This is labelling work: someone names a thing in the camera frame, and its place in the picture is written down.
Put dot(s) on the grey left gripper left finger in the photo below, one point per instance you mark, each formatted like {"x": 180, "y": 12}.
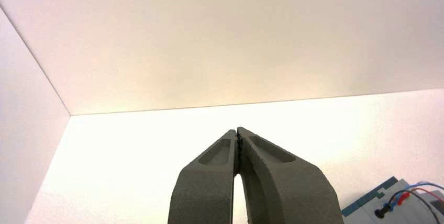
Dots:
{"x": 204, "y": 187}

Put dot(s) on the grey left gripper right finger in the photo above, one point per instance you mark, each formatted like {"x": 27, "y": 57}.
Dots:
{"x": 288, "y": 191}

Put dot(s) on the grey power supply box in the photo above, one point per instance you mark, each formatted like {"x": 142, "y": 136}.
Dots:
{"x": 399, "y": 205}

